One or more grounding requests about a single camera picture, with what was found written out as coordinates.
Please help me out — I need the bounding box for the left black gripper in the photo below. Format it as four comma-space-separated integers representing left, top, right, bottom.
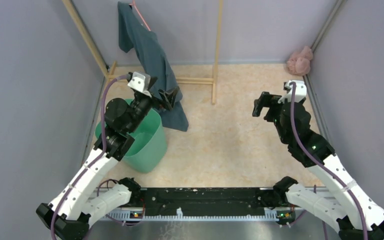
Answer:
126, 76, 179, 133

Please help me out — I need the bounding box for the pink plastic trash bag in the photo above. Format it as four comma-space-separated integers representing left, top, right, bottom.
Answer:
286, 46, 314, 76

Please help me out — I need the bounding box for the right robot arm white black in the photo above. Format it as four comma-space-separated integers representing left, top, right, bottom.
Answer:
252, 91, 384, 240

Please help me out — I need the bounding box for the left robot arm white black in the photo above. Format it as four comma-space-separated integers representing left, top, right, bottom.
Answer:
36, 72, 180, 240

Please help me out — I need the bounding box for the green plastic trash bin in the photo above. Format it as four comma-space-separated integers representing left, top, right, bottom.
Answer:
90, 98, 168, 173

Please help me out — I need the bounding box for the dark teal hanging cloth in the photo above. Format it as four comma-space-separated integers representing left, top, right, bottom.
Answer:
117, 1, 189, 132

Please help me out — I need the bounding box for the pink clothes hanger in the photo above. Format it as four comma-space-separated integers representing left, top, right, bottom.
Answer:
130, 0, 152, 32

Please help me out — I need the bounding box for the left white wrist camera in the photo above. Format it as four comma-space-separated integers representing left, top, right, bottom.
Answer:
127, 71, 152, 97

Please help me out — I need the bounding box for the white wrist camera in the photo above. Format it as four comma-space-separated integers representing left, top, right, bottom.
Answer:
127, 71, 152, 97
277, 80, 307, 104

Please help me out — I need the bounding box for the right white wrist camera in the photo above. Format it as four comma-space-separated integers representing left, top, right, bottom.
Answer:
277, 80, 307, 104

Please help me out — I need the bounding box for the wooden clothes rack frame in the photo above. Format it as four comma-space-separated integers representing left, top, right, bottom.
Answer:
62, 0, 224, 105

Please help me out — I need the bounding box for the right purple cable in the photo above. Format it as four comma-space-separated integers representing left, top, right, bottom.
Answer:
288, 82, 370, 240

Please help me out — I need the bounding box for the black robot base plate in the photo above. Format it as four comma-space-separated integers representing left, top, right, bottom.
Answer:
120, 187, 296, 217

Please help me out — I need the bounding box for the grey slotted cable duct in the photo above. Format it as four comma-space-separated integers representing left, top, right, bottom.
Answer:
100, 207, 290, 222

